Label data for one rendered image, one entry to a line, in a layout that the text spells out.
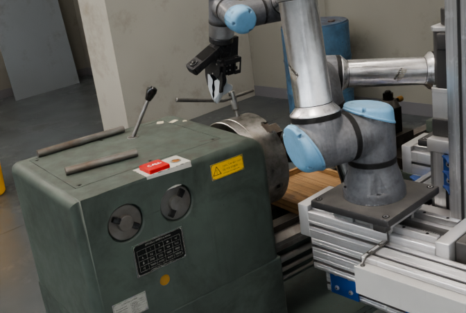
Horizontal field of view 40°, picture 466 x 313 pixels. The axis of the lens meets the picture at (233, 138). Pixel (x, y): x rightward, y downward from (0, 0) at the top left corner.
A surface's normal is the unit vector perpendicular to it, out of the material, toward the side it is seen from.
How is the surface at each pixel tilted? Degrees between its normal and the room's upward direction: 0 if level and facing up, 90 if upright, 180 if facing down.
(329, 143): 81
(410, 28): 90
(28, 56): 84
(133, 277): 90
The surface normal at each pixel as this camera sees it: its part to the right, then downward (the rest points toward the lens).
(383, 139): 0.39, 0.23
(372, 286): -0.72, 0.30
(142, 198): 0.59, 0.18
